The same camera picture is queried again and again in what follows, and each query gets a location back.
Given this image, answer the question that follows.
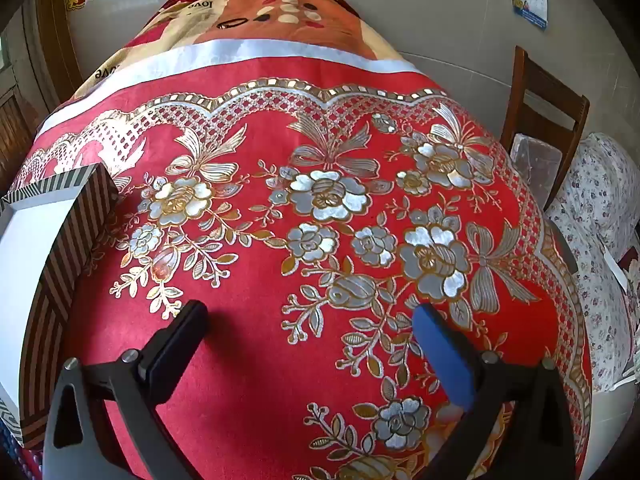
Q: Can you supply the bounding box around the striped white box lid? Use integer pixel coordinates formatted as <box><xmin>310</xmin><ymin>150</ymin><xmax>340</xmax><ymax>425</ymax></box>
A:
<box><xmin>0</xmin><ymin>162</ymin><xmax>121</xmax><ymax>448</ymax></box>

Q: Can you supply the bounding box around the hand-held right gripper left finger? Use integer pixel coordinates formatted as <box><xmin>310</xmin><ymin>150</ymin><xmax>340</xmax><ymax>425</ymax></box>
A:
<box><xmin>42</xmin><ymin>300</ymin><xmax>209</xmax><ymax>480</ymax></box>

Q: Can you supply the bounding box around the wooden door with window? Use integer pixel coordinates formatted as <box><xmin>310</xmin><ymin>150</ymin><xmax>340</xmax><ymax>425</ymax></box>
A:
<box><xmin>0</xmin><ymin>0</ymin><xmax>76</xmax><ymax>181</ymax></box>

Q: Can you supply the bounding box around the wooden chair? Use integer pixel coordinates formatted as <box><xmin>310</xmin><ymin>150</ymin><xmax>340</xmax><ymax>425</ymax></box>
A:
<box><xmin>500</xmin><ymin>45</ymin><xmax>591</xmax><ymax>211</ymax></box>

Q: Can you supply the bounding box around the floral bedding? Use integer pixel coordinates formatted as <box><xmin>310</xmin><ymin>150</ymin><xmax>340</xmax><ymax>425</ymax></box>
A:
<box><xmin>542</xmin><ymin>132</ymin><xmax>640</xmax><ymax>393</ymax></box>

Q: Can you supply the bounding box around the translucent plastic bag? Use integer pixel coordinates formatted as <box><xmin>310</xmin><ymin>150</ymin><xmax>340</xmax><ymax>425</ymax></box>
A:
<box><xmin>510</xmin><ymin>132</ymin><xmax>563</xmax><ymax>196</ymax></box>

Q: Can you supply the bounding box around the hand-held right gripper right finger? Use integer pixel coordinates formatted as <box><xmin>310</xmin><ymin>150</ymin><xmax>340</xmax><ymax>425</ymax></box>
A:
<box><xmin>414</xmin><ymin>302</ymin><xmax>576</xmax><ymax>480</ymax></box>

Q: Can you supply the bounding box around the printed blanket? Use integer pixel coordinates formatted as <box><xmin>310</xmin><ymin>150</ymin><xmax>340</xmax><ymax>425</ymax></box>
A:
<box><xmin>75</xmin><ymin>0</ymin><xmax>416</xmax><ymax>111</ymax></box>

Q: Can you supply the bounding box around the red floral tablecloth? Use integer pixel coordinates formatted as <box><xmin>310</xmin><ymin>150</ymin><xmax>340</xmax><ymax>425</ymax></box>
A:
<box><xmin>10</xmin><ymin>40</ymin><xmax>596</xmax><ymax>480</ymax></box>

